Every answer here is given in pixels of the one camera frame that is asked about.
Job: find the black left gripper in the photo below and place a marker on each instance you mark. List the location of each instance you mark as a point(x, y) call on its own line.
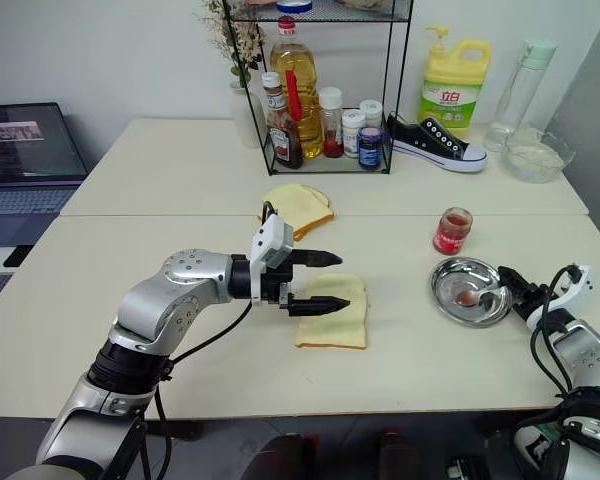
point(276, 285)

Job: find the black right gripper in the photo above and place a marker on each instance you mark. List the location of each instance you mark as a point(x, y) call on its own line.
point(532, 297)

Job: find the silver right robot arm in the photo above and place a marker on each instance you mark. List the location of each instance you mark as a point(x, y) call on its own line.
point(587, 350)

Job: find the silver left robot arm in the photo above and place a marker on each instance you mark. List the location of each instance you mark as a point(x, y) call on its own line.
point(152, 310)

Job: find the single white bread slice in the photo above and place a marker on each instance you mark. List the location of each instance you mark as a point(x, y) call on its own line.
point(335, 327)

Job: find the open red jam jar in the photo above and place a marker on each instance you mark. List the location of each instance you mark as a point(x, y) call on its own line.
point(452, 235)

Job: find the stacked toast bread slice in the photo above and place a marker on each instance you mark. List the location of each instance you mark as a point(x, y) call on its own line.
point(295, 205)
point(322, 194)

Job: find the round metal dish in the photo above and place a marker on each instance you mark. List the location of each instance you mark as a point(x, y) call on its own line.
point(452, 280)

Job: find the clear glass bowl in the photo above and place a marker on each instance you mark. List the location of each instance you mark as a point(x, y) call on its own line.
point(535, 157)

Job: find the blue jar with pink lid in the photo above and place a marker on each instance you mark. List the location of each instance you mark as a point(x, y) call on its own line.
point(370, 147)

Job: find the ketchup bottle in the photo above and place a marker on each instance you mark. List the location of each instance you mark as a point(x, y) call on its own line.
point(282, 140)

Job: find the white jar with pale lid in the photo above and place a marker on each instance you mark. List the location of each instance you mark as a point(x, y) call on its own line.
point(352, 135)
point(371, 112)

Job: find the red spice shaker bottle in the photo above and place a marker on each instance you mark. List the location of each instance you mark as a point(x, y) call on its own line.
point(331, 125)

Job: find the black canvas sneaker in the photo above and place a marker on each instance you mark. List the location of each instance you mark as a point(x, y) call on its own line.
point(430, 137)

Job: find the white vase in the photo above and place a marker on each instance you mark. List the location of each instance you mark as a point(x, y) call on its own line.
point(245, 120)

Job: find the clear bottle with green cap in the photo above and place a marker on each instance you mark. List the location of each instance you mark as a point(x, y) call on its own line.
point(522, 85)

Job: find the yellow dish soap bottle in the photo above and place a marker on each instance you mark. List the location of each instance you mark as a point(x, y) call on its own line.
point(452, 80)

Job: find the large cooking oil bottle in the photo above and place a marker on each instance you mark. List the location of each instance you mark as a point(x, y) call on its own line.
point(294, 65)

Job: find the dried flower bunch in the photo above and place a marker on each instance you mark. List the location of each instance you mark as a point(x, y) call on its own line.
point(242, 40)

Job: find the blue round tin lid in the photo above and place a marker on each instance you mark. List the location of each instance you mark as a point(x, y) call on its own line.
point(294, 6)

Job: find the black phone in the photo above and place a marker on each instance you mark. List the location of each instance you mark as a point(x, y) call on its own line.
point(16, 256)

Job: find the open grey laptop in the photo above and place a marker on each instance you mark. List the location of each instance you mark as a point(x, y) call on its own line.
point(25, 145)

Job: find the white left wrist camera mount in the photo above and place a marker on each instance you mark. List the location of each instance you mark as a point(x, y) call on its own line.
point(278, 234)

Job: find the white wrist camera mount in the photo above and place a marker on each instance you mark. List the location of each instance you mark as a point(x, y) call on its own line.
point(582, 290)
point(278, 234)

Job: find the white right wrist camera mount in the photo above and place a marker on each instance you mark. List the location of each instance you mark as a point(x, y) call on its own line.
point(582, 290)

